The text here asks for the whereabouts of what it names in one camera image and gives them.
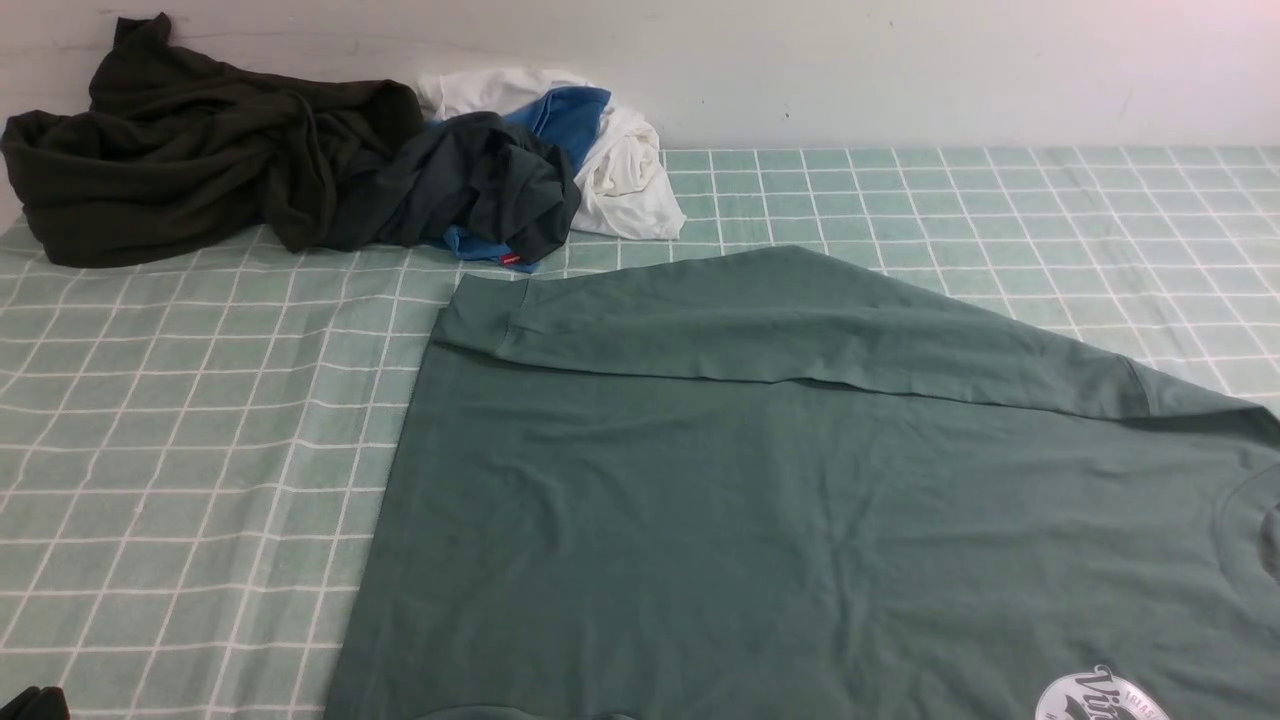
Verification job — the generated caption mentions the green long-sleeved shirt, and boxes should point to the green long-sleeved shirt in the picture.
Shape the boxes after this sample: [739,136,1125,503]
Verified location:
[324,246,1279,719]

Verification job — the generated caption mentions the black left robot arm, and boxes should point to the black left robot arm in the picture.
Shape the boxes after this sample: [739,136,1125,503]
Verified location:
[0,685,70,720]

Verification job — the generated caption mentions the white garment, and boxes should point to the white garment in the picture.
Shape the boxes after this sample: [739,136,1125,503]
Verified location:
[417,67,686,241]

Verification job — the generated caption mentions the dark grey garment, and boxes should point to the dark grey garment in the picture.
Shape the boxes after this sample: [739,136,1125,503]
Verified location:
[320,111,581,264]

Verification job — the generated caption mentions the blue garment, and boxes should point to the blue garment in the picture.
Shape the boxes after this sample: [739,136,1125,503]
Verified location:
[436,86,611,273]

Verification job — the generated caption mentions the green checkered tablecloth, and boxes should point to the green checkered tablecloth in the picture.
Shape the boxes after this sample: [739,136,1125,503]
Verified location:
[1,146,1279,719]

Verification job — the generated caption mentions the dark olive garment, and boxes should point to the dark olive garment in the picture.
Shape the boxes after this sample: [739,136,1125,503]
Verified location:
[3,14,424,268]

